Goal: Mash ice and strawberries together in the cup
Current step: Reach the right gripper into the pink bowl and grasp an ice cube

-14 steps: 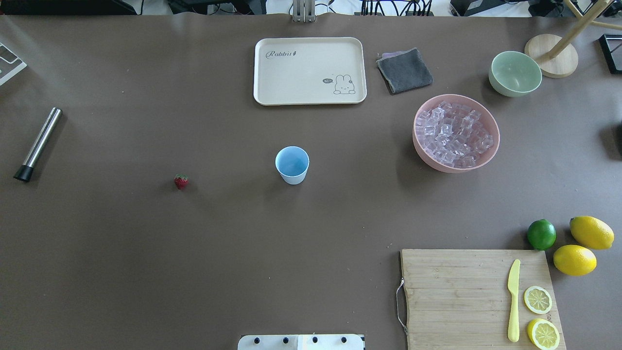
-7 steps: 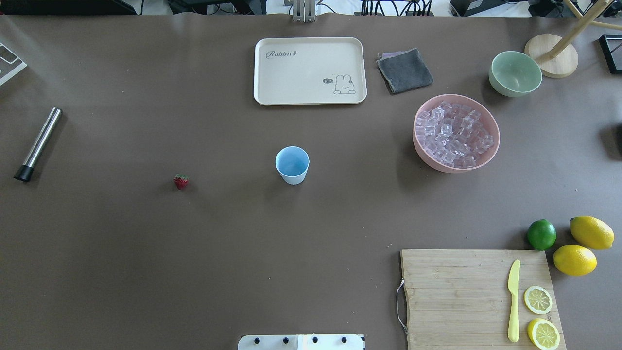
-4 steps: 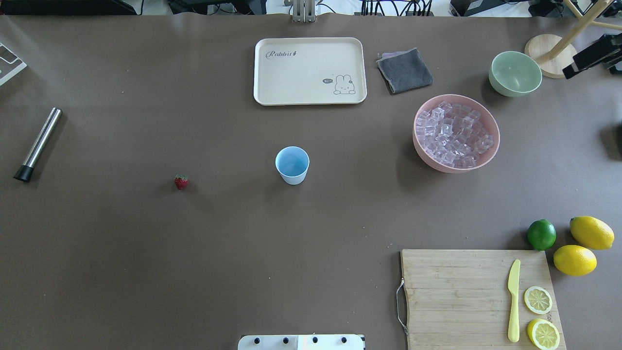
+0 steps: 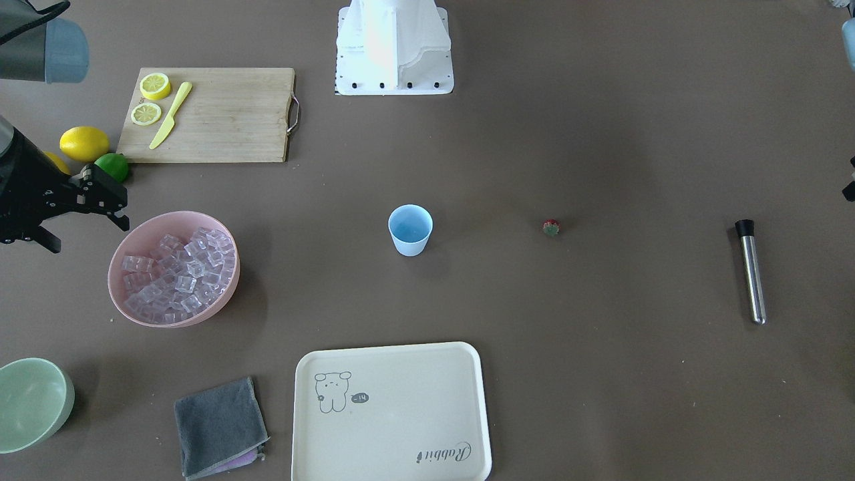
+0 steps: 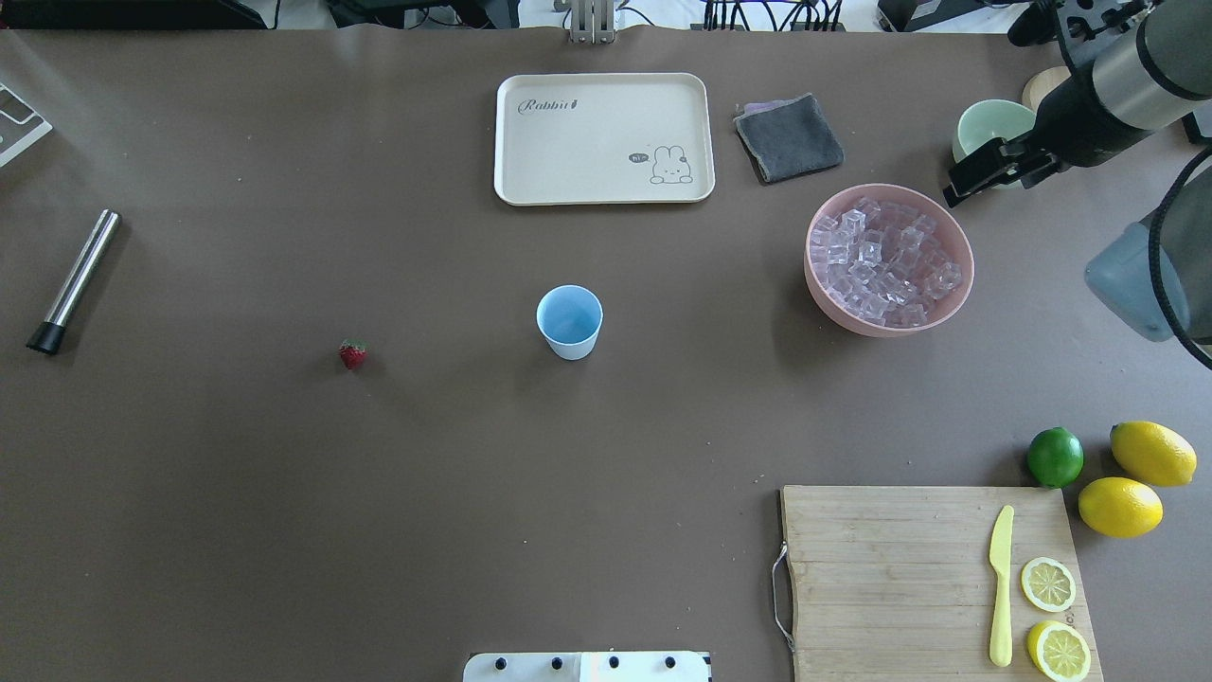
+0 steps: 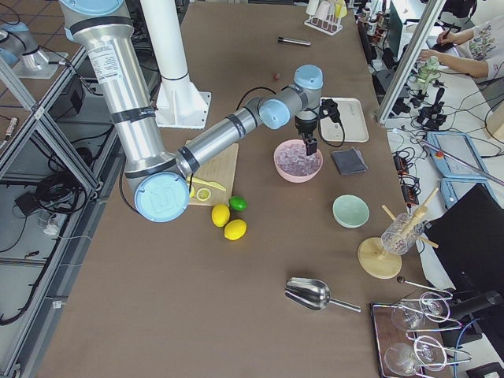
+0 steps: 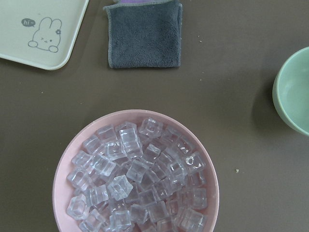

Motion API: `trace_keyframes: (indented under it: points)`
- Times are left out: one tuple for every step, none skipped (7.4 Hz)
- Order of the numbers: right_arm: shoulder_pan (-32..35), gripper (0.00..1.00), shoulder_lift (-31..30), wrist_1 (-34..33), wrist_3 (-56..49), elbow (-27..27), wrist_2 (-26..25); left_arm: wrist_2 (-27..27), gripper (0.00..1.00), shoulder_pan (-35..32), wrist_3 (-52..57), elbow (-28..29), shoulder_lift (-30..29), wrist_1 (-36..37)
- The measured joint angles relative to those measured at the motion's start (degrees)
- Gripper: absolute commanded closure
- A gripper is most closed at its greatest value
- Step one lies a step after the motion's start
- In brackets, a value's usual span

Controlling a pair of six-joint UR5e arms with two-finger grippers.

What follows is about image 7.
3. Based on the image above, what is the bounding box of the pile of clear ice cubes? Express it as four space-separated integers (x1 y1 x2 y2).
66 117 207 232

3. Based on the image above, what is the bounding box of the pink bowl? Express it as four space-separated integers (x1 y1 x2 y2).
53 109 220 232

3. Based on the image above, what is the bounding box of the grey folded cloth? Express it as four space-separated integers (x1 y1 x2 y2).
104 0 183 69

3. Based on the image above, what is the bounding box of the mint green bowl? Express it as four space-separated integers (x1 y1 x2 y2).
272 47 309 136

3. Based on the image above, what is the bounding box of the cream rabbit tray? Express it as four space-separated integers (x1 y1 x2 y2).
0 0 88 70

